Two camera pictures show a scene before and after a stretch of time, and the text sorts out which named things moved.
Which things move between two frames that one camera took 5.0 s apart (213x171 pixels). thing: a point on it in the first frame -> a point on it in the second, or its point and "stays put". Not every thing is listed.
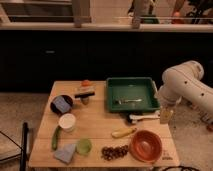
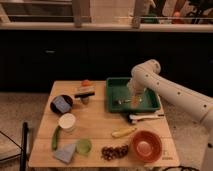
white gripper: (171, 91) -> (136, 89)
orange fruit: (86, 83) stays put
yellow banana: (123, 132) stays put
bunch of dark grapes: (109, 153) stays put
